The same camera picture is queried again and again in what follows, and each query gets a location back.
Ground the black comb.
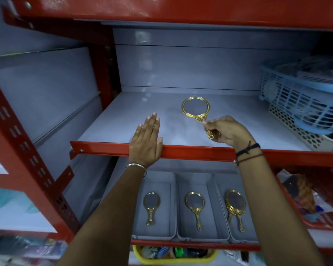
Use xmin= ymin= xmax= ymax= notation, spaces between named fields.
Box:
xmin=187 ymin=248 xmax=209 ymax=258

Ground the grey plastic tray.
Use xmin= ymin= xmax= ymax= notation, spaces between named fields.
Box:
xmin=132 ymin=171 xmax=178 ymax=241
xmin=214 ymin=174 xmax=260 ymax=244
xmin=176 ymin=172 xmax=230 ymax=243

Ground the orange packaged item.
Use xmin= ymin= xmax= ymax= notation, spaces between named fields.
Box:
xmin=294 ymin=174 xmax=317 ymax=214

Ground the beige plastic basket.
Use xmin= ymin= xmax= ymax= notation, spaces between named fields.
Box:
xmin=269 ymin=104 xmax=333 ymax=153

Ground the person's right hand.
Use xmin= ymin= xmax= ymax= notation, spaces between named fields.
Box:
xmin=202 ymin=116 xmax=256 ymax=153

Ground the person's right forearm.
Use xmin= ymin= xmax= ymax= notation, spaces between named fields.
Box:
xmin=236 ymin=152 xmax=327 ymax=266

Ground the person's left forearm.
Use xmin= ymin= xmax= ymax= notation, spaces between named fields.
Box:
xmin=57 ymin=164 xmax=147 ymax=266

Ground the red plastic basket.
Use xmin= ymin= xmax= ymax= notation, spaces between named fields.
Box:
xmin=276 ymin=169 xmax=333 ymax=233

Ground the yellow plastic basket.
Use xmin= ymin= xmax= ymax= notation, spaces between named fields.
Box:
xmin=132 ymin=244 xmax=220 ymax=265

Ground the blue plastic basket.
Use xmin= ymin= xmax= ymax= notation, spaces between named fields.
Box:
xmin=259 ymin=56 xmax=333 ymax=135

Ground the gold hand mirror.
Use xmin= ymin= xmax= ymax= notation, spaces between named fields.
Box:
xmin=182 ymin=96 xmax=221 ymax=139
xmin=143 ymin=192 xmax=161 ymax=226
xmin=225 ymin=190 xmax=246 ymax=233
xmin=185 ymin=192 xmax=205 ymax=231

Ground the person's left hand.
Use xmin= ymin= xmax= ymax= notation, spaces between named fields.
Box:
xmin=129 ymin=112 xmax=164 ymax=169

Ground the black thread bracelet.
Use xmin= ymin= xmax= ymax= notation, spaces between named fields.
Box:
xmin=236 ymin=141 xmax=261 ymax=159

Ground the red metal shelf rack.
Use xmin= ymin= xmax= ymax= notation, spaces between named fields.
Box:
xmin=0 ymin=0 xmax=333 ymax=266

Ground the silver bangle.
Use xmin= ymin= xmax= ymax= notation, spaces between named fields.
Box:
xmin=124 ymin=163 xmax=147 ymax=179

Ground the brown thread bracelet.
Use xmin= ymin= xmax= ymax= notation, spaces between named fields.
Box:
xmin=233 ymin=153 xmax=265 ymax=166

